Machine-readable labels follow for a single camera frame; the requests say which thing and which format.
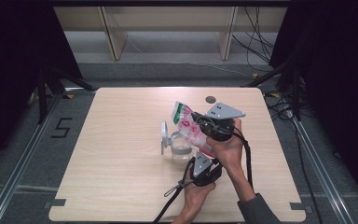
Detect pink and white snack bag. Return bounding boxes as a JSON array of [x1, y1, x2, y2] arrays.
[[171, 101, 218, 159]]

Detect black metal stand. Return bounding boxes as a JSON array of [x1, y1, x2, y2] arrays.
[[241, 52, 303, 121], [36, 64, 97, 125]]

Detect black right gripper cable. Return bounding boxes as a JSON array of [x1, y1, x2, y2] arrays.
[[195, 113, 255, 191]]

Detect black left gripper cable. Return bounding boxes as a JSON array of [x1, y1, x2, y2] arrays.
[[152, 157, 198, 224]]

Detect person's left hand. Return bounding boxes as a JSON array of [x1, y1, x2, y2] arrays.
[[183, 181, 217, 213]]

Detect person's right hand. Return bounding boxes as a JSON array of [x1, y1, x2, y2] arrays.
[[206, 118, 245, 178]]

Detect grey gripper wrist strap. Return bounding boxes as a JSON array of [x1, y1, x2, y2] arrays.
[[163, 179, 194, 198]]

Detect black floor cable tangle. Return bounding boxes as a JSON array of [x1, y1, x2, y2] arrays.
[[264, 90, 324, 224]]

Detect black curtain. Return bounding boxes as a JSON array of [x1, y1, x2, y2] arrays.
[[268, 0, 358, 216], [0, 0, 84, 176]]

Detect clear jar with white lid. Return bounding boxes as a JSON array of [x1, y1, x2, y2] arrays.
[[160, 120, 197, 163]]

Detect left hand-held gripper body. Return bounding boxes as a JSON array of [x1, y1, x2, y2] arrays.
[[189, 150, 224, 188]]

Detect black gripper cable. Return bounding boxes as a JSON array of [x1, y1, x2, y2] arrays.
[[195, 113, 255, 191], [152, 157, 198, 224]]

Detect bundle of black hanging cables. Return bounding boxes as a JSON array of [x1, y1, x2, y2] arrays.
[[231, 6, 276, 74]]

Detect grey metal floor rail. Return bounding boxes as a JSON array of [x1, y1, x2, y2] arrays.
[[0, 92, 63, 224], [292, 118, 357, 224]]

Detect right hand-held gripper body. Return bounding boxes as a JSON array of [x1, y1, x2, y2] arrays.
[[195, 102, 247, 143]]

